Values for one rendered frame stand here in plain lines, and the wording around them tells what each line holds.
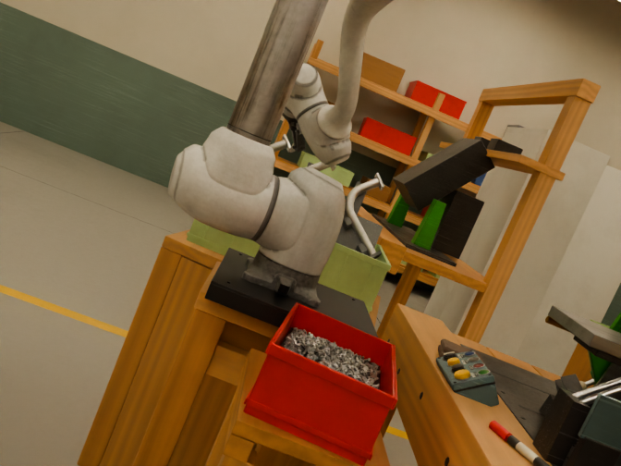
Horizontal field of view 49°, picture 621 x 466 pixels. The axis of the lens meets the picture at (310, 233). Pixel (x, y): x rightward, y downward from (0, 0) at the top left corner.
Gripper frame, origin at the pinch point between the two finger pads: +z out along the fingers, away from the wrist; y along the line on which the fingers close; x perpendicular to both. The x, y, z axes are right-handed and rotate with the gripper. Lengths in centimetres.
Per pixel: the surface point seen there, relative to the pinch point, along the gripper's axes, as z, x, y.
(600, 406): -109, 3, -92
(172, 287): -2, 53, -34
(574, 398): -104, 4, -91
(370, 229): 14.9, -16.8, -39.1
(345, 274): -7, 4, -51
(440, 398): -83, 18, -85
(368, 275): -8, -2, -55
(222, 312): -66, 47, -53
